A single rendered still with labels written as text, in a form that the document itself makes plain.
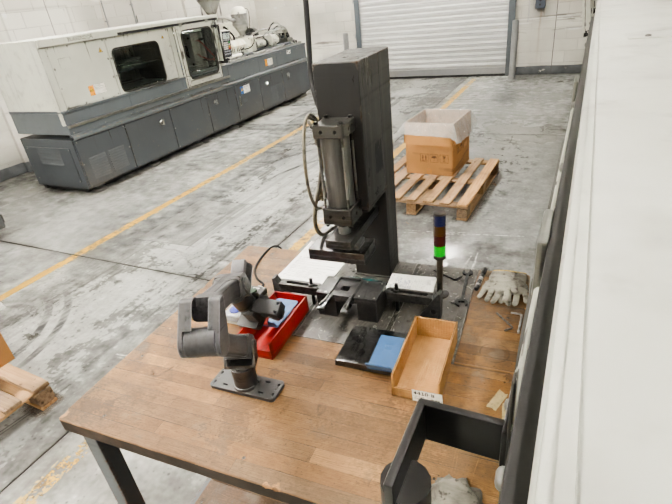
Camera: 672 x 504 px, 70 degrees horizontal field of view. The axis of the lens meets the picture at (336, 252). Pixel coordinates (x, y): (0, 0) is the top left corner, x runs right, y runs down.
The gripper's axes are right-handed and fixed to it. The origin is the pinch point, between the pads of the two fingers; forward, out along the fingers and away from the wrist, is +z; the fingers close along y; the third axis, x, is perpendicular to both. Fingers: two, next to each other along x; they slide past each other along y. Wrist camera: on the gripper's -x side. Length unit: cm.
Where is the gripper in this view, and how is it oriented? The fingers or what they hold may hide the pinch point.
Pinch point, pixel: (265, 322)
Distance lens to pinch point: 146.9
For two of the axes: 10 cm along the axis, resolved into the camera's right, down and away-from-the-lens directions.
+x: -9.2, -1.0, 3.7
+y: 2.7, -8.5, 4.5
